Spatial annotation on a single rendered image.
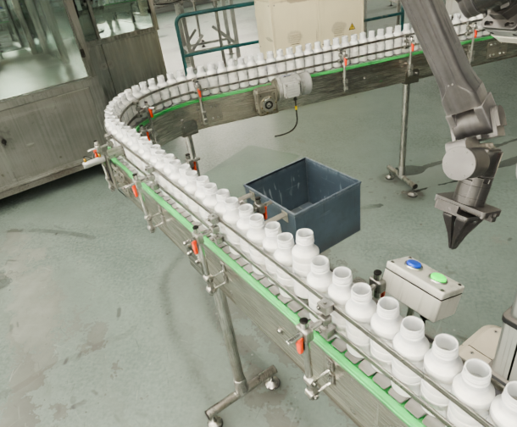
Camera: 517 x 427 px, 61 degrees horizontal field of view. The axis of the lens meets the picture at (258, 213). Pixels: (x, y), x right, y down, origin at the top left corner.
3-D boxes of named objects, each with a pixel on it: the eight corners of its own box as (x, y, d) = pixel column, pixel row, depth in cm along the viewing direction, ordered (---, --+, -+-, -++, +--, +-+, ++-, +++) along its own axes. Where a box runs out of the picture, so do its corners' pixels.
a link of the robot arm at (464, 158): (503, 103, 78) (455, 118, 85) (476, 102, 70) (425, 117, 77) (516, 169, 78) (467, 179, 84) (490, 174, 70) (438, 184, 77)
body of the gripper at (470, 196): (481, 222, 78) (495, 183, 76) (432, 202, 86) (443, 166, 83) (499, 219, 82) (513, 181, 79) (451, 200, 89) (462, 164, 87)
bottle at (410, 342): (397, 402, 80) (402, 341, 71) (386, 374, 85) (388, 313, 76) (430, 396, 80) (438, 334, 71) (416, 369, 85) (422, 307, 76)
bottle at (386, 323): (406, 374, 84) (411, 313, 75) (375, 379, 84) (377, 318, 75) (395, 349, 89) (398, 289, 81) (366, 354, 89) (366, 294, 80)
